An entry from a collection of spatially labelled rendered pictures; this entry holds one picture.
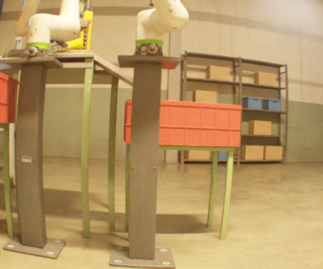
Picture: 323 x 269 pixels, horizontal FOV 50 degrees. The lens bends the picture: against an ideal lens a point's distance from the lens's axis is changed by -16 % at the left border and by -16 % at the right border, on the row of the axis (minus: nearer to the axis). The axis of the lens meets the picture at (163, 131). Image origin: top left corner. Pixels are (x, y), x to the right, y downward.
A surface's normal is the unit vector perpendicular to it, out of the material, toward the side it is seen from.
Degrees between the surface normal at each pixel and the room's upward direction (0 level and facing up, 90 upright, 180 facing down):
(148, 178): 90
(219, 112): 90
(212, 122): 90
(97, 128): 90
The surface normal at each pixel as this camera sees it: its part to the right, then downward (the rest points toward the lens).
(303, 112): 0.14, 0.02
